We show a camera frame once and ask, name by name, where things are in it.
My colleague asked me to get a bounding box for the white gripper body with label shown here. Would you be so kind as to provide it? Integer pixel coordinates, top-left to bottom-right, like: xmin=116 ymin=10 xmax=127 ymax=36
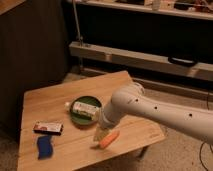
xmin=98 ymin=113 xmax=117 ymax=129

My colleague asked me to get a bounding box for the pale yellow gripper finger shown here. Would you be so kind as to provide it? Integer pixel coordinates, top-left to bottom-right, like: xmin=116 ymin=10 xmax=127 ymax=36
xmin=93 ymin=127 xmax=109 ymax=141

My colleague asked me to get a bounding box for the orange pepper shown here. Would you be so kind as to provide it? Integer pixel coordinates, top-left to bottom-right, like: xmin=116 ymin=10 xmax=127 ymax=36
xmin=99 ymin=131 xmax=120 ymax=149

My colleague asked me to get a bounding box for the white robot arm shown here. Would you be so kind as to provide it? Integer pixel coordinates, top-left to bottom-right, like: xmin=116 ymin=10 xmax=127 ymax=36
xmin=98 ymin=82 xmax=213 ymax=145

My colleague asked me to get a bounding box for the dark green plate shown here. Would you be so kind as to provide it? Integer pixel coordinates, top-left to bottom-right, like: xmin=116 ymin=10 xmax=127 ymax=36
xmin=69 ymin=96 xmax=102 ymax=126

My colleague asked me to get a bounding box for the white snack box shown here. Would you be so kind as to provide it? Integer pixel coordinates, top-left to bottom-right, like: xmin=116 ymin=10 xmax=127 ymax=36
xmin=73 ymin=101 xmax=100 ymax=120

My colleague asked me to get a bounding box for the small white bottle cap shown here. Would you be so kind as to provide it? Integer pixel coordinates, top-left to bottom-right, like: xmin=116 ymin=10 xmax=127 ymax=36
xmin=65 ymin=102 xmax=71 ymax=110

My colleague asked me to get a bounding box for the wooden table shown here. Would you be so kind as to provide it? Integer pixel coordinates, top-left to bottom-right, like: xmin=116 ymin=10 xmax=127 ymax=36
xmin=17 ymin=71 xmax=165 ymax=171

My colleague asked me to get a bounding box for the blue sponge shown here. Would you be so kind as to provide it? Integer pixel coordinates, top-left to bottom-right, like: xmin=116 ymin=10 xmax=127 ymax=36
xmin=37 ymin=135 xmax=53 ymax=159

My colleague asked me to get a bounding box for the red chocolate bar packet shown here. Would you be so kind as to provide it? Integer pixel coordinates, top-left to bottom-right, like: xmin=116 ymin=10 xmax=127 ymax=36
xmin=33 ymin=122 xmax=63 ymax=135

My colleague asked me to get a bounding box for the metal stand pole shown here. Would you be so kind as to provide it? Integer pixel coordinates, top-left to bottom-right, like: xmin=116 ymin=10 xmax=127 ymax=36
xmin=72 ymin=0 xmax=83 ymax=46

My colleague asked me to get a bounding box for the cluttered back shelf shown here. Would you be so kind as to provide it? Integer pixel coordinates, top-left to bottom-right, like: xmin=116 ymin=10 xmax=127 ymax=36
xmin=67 ymin=0 xmax=213 ymax=21

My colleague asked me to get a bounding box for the long grey case with handle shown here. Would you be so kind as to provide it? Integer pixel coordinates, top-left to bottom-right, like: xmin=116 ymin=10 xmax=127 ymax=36
xmin=69 ymin=41 xmax=213 ymax=81

